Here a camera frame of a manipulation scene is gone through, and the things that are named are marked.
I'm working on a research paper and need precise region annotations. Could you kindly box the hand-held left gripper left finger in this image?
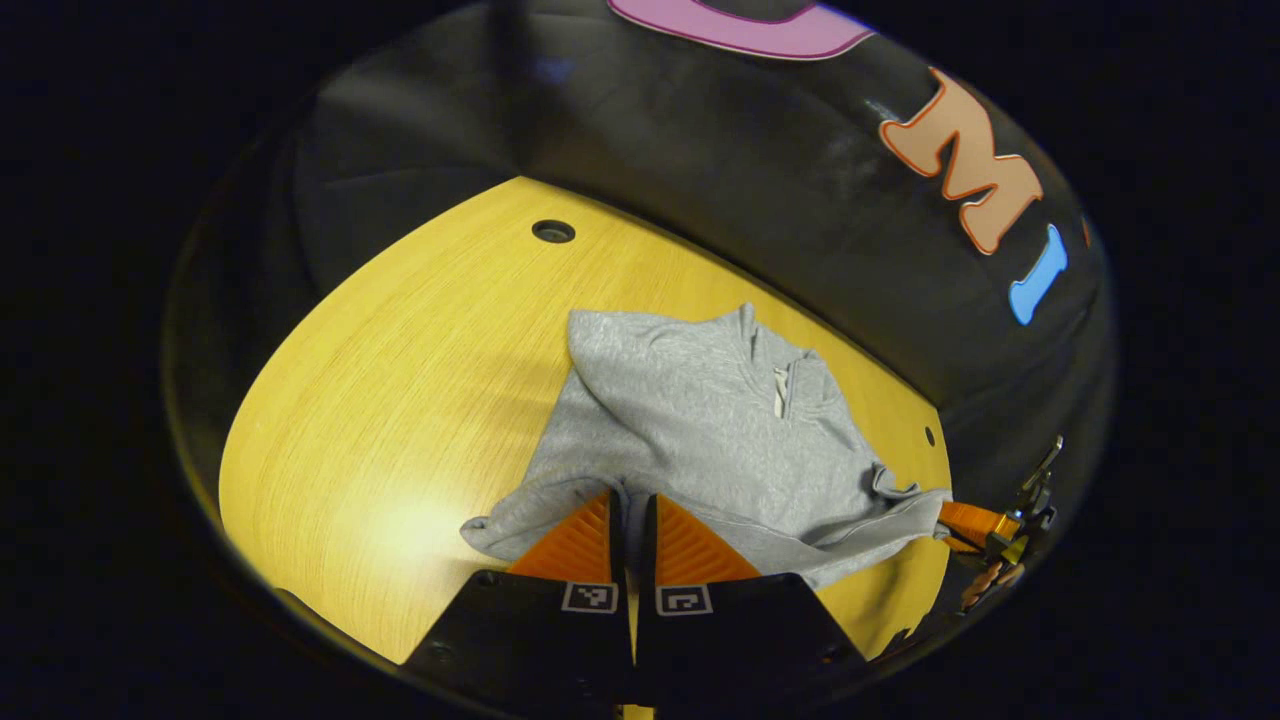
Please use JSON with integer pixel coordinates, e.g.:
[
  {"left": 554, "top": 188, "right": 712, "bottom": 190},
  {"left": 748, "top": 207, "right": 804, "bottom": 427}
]
[{"left": 400, "top": 488, "right": 634, "bottom": 720}]

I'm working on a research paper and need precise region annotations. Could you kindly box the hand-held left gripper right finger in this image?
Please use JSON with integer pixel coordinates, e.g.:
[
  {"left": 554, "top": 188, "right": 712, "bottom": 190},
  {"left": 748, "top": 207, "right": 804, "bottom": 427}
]
[{"left": 636, "top": 492, "right": 869, "bottom": 720}]

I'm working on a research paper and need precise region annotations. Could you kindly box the grey sweatshirt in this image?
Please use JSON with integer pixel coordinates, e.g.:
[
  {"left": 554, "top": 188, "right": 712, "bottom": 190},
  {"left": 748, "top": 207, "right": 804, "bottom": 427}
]
[{"left": 460, "top": 303, "right": 953, "bottom": 591}]

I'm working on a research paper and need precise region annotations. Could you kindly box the black backdrop cloth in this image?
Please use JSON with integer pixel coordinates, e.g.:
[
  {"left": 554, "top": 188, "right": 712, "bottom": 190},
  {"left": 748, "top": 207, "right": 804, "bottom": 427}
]
[{"left": 170, "top": 0, "right": 1116, "bottom": 501}]

